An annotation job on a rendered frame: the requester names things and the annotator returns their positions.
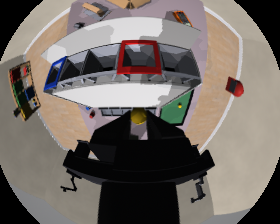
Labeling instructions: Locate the blue square band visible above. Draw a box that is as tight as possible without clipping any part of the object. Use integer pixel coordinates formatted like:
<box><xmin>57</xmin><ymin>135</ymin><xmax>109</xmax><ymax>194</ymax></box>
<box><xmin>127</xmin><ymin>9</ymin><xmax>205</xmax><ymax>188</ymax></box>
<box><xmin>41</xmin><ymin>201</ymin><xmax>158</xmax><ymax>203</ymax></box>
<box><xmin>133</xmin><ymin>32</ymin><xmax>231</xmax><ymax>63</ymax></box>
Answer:
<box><xmin>44</xmin><ymin>56</ymin><xmax>67</xmax><ymax>90</ymax></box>

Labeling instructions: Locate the red square band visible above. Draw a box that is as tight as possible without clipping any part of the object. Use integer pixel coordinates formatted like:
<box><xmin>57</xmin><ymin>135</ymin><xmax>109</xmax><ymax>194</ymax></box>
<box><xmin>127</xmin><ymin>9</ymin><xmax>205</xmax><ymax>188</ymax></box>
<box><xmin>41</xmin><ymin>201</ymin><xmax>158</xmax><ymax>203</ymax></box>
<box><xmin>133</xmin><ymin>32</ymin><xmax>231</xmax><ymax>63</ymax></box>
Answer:
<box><xmin>117</xmin><ymin>40</ymin><xmax>162</xmax><ymax>75</ymax></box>

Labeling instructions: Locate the orange digital multimeter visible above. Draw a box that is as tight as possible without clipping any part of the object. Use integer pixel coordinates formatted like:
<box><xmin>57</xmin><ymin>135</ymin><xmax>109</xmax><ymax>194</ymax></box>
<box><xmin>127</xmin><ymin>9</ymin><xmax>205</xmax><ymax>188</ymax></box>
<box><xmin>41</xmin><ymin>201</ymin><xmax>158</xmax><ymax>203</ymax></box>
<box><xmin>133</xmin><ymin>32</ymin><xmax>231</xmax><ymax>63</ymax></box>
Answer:
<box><xmin>173</xmin><ymin>11</ymin><xmax>193</xmax><ymax>27</ymax></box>

